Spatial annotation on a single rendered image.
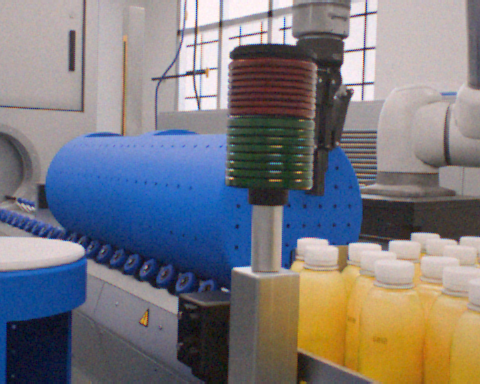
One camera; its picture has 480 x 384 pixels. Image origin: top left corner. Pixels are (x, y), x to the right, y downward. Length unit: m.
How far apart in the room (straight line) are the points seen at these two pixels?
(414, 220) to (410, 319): 0.83
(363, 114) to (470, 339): 2.46
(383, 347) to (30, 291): 0.47
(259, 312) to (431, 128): 1.25
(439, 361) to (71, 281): 0.52
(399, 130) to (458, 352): 1.13
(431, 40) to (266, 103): 3.61
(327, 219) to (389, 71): 3.14
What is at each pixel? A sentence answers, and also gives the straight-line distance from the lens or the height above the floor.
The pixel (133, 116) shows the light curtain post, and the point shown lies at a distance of 2.45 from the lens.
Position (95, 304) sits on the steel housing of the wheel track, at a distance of 1.49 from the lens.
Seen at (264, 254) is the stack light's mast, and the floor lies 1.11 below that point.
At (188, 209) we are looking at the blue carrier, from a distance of 1.06.
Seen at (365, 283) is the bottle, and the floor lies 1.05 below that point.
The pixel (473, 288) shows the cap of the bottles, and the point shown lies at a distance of 0.62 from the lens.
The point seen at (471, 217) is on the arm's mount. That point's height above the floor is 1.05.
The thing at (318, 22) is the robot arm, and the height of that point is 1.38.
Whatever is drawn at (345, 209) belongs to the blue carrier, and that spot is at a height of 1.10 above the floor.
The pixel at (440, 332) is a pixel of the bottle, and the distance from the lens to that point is 0.68.
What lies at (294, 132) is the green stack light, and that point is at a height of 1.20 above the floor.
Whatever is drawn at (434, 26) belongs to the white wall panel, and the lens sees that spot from 4.06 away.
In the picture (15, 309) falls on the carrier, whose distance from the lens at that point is 0.94.
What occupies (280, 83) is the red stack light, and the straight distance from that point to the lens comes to 0.46.
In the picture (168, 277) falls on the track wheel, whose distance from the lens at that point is 1.21.
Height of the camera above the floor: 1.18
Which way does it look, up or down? 3 degrees down
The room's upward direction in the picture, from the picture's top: 2 degrees clockwise
